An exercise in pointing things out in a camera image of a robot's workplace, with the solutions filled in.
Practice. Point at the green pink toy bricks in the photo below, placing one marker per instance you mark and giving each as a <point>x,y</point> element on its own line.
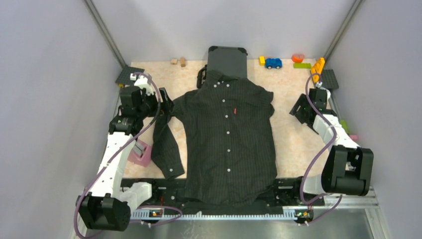
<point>345,127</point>

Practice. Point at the right dark grey baseplate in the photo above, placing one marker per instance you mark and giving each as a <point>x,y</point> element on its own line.
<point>329,80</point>

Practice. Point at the dark grey baseplate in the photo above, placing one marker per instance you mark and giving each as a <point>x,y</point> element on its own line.
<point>124,76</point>
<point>329,80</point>

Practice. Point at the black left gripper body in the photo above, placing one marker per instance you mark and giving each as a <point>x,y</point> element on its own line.
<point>152,106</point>

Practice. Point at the left dark grey baseplate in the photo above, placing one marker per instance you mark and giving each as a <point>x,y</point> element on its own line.
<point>124,76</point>

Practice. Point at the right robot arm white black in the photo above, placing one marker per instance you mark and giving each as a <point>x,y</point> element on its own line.
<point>348,167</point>

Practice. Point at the dark grey case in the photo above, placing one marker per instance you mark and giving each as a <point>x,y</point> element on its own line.
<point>231,61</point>

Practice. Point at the yellow toy brick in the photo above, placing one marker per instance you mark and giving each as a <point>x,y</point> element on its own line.
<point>262,61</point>

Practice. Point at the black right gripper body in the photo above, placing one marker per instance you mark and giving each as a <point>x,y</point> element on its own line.
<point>300,109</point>

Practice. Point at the orange bowl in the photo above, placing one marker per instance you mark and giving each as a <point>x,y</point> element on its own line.
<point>297,58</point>

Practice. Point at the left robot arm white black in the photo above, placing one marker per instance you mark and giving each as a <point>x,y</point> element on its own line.
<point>102,205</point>

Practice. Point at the green flat brick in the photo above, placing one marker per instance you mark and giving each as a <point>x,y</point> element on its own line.
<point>302,65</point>

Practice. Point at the orange toy ladder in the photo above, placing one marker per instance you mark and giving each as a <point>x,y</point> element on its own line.
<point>316,70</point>

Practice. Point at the blue toy car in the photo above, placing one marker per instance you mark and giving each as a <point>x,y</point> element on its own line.
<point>273,63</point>

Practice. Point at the wooden block right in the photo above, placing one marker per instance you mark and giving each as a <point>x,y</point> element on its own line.
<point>183,62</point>

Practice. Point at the black pinstriped button shirt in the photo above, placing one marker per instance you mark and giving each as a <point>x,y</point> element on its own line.
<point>220,137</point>

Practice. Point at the pink stapler box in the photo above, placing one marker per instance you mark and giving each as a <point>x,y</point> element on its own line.
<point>140,154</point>

